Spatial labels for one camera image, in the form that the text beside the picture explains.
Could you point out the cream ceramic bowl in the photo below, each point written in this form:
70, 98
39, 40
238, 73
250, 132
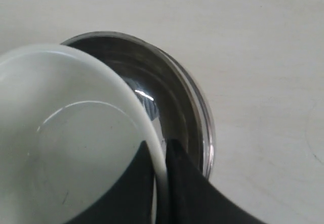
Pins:
70, 127

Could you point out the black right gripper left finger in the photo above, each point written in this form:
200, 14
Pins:
130, 198

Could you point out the ribbed stainless steel bowl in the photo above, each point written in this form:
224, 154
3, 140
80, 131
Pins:
157, 82

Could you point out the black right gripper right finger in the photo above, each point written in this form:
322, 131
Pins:
192, 198

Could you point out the smooth stainless steel bowl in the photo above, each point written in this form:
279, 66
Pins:
205, 114

